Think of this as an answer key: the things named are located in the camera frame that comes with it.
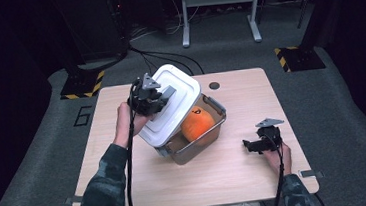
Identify black equipment cabinet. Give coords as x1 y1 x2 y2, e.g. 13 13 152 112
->
51 0 132 67

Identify white floor cables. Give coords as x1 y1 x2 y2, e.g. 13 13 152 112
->
126 0 203 41

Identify black yellow striped base plate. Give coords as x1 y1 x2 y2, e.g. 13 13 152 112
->
58 69 108 102
272 42 328 75

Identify black floor cables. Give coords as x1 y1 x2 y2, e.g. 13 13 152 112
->
128 38 206 83

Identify orange plush toy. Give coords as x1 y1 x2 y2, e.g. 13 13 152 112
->
178 103 218 144

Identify person's left hand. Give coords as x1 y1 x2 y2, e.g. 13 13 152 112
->
109 99 153 150

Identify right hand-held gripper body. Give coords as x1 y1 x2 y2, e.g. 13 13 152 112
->
254 116 289 154

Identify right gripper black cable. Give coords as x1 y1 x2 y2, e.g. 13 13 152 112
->
262 131 289 206

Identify white storage box lid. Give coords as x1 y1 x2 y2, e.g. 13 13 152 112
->
132 60 207 151

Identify black stand post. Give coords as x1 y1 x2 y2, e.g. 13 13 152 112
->
295 0 341 51

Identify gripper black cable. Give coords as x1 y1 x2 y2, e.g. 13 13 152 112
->
262 131 289 206
116 79 154 206

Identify clear brown storage box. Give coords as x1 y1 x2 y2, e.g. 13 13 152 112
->
151 90 232 168

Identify grey tape strip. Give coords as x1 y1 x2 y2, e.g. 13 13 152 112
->
64 194 85 206
297 167 326 180

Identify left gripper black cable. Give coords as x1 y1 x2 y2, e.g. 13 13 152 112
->
116 79 154 206

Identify person's right hand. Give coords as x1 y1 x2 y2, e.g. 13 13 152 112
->
261 141 295 178

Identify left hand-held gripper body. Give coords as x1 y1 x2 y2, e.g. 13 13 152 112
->
126 71 166 119

